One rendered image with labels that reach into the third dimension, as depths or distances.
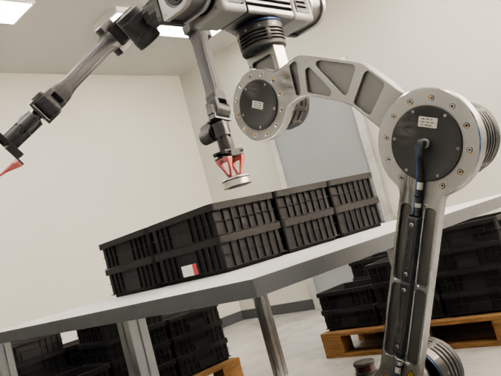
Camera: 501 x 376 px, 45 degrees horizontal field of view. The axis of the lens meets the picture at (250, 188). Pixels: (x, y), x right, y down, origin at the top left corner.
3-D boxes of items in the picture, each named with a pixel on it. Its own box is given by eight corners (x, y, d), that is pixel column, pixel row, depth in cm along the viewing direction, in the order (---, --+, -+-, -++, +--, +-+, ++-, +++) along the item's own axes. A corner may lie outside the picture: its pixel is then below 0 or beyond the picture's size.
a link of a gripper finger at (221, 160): (220, 181, 218) (212, 156, 219) (232, 179, 223) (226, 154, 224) (233, 176, 213) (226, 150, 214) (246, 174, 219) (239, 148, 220)
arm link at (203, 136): (212, 102, 218) (229, 106, 224) (191, 113, 226) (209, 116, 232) (215, 133, 216) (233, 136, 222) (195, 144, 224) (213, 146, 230)
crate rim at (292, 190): (329, 186, 238) (326, 180, 238) (275, 197, 218) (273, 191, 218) (262, 208, 268) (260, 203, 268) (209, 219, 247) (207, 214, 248)
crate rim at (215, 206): (274, 197, 218) (273, 191, 218) (210, 210, 198) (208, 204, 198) (209, 219, 247) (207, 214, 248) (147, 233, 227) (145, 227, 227)
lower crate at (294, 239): (343, 237, 236) (335, 207, 238) (290, 254, 216) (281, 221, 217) (274, 254, 266) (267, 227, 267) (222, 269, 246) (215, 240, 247)
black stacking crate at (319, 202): (335, 210, 237) (326, 181, 238) (282, 223, 217) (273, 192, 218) (268, 229, 267) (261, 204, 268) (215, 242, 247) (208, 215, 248)
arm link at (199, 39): (187, 13, 231) (209, 20, 238) (178, 22, 235) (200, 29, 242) (215, 110, 216) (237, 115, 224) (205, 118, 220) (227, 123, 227)
